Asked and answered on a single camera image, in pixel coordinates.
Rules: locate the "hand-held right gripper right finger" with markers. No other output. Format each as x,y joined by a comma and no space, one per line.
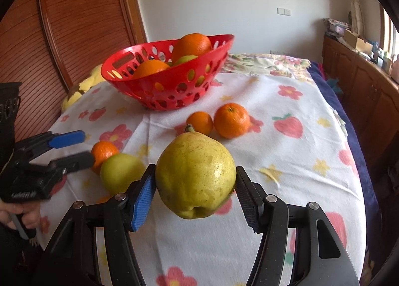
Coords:
246,202

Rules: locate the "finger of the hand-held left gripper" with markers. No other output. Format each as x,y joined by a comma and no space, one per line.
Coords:
78,161
67,138

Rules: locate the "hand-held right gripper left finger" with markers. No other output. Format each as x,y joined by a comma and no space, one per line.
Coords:
143,198

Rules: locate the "small tangerine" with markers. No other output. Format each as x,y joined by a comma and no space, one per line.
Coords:
201,123
232,120
104,152

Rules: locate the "green apple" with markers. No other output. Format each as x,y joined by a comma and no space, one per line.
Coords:
120,172

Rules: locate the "large yellow pear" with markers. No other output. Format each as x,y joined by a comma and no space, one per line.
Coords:
193,174

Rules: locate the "red plastic basket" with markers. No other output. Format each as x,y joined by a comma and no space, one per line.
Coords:
140,93

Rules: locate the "large orange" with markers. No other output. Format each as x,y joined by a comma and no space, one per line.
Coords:
151,69
191,46

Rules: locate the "green pear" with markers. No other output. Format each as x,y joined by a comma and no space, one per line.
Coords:
186,60

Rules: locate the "person's left hand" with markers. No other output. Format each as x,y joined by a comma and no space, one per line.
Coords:
29,211

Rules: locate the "yellow plush toy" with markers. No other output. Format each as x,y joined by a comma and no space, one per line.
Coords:
74,96

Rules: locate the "white strawberry print cloth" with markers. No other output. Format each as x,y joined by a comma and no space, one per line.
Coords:
280,164

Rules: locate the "wooden wardrobe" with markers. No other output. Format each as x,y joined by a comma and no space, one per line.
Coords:
78,24

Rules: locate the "floral blanket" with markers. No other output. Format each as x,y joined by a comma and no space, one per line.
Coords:
258,63

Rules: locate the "teal cloth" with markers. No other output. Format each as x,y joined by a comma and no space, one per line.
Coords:
333,83

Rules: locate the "wooden cabinet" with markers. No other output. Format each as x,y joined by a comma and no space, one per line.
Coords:
358,80

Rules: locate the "cardboard box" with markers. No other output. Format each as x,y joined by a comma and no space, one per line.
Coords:
358,41

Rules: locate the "pile of folded cloths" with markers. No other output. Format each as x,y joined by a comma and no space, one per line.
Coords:
336,26

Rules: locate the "blue bottle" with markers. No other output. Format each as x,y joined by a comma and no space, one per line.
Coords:
376,52

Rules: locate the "window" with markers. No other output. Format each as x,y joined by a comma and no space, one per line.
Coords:
389,33

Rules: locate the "white wall switch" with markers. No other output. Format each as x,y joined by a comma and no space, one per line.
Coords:
284,11

